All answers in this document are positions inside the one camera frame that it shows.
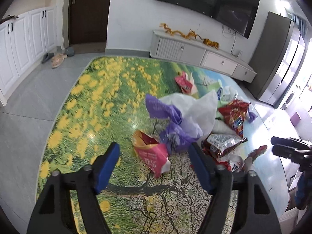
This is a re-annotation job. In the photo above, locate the dark red snack packet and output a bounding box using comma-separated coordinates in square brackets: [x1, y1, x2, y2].
[201, 134, 247, 159]

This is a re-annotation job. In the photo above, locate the large purple plastic bag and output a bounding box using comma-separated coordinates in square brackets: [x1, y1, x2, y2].
[145, 94, 203, 154]

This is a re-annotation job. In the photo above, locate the red chip bag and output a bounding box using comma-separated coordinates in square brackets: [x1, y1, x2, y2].
[218, 99, 250, 138]

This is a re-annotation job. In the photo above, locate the red white wrapper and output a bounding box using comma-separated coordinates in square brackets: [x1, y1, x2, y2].
[216, 154, 244, 173]

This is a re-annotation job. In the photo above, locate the white plastic bag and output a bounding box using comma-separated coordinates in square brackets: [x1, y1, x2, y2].
[160, 90, 218, 138]

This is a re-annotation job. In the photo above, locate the landscape print table cover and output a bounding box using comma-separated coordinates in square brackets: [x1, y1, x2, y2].
[27, 57, 287, 233]

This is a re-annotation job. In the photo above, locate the pink red wrapper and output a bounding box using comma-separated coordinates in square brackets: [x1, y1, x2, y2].
[175, 71, 197, 96]

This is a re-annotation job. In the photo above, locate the grey steel refrigerator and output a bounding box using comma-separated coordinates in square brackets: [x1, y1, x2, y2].
[247, 12, 305, 108]

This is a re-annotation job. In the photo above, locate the beige slipper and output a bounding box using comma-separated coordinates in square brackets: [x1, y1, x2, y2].
[51, 53, 68, 69]

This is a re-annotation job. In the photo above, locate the dark grey slipper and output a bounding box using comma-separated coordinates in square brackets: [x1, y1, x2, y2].
[64, 47, 75, 57]

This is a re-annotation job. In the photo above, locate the golden tiger figurine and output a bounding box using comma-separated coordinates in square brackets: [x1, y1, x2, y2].
[203, 39, 219, 49]

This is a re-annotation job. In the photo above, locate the grey white tv cabinet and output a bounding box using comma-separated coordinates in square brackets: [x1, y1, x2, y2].
[150, 30, 256, 83]

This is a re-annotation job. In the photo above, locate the golden dragon figurine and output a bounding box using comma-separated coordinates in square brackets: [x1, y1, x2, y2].
[160, 23, 201, 40]

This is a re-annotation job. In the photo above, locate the white shoe cabinet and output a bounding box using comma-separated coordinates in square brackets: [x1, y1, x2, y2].
[1, 0, 57, 107]

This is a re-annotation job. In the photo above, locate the dark brown entrance door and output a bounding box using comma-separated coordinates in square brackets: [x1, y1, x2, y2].
[68, 0, 111, 45]

